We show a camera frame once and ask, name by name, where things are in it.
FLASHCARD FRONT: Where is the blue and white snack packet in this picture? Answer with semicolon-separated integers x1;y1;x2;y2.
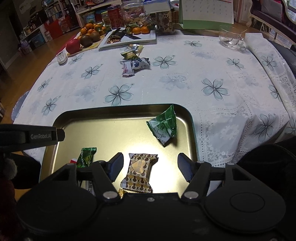
131;57;151;70

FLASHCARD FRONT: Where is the black packet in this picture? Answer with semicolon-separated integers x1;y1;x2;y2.
109;28;141;40

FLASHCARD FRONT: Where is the red and white snack packet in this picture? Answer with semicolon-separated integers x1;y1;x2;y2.
70;158;95;195

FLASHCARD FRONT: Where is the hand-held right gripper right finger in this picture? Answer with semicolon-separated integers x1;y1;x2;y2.
178;152;255;200

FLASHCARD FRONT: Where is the white rectangular plate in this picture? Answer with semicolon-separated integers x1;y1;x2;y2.
98;30;157;49

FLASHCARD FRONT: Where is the black leather chair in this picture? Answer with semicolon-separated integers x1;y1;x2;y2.
268;40;296;63

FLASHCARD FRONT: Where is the desk calendar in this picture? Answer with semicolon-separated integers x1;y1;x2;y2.
179;0;234;29

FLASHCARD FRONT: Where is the yellow lid jar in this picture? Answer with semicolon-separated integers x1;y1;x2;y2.
101;10;111;26

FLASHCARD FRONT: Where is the gold metal tin tray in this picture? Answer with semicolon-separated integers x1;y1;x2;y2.
39;103;200;195

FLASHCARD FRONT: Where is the white and pink snack packet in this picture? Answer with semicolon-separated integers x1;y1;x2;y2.
120;61;135;77

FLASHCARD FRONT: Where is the bookshelf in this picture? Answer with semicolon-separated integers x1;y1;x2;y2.
42;0;77;24

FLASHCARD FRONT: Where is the white floral tablecloth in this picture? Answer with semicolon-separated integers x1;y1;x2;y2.
13;32;296;181

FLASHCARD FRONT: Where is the green triangular snack packet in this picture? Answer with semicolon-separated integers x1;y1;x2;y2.
146;104;177;147

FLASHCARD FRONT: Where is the low white shelf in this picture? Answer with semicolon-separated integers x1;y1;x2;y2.
20;23;49;50

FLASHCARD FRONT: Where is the grey round stool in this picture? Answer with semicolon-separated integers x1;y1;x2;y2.
10;90;30;121

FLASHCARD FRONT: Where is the small green candy packet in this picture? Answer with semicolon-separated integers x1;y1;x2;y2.
76;147;98;168

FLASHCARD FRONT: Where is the wooden frame sofa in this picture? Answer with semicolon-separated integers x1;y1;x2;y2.
251;0;296;47

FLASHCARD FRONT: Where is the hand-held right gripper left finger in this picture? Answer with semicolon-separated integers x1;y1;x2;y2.
47;152;124;201

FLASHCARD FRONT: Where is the clear glass cup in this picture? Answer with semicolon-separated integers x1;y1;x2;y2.
218;24;245;48

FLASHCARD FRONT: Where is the red apple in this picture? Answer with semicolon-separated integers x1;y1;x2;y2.
66;39;81;54

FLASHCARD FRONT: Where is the brown patterned snack packet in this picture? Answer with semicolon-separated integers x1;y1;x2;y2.
120;153;159;194

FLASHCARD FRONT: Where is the small white round container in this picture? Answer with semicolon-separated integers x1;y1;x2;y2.
57;52;68;65

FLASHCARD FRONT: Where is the red can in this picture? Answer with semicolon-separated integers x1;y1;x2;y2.
107;5;123;30

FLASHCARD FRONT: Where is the pile of tangerines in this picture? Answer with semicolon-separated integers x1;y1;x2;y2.
80;22;111;35

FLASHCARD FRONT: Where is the blue printed tub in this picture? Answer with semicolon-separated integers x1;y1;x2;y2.
83;11;95;25

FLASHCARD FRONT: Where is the wooden cutting board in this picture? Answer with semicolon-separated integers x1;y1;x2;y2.
66;35;107;56

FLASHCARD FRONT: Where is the blue tissue box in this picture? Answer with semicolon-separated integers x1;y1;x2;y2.
143;0;170;14

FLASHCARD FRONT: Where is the clear glass jar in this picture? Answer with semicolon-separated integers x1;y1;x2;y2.
121;0;145;27

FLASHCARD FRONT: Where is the grey cushion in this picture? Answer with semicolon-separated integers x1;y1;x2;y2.
261;0;284;15

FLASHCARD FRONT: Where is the red storage box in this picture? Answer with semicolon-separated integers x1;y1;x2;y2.
44;16;72;39

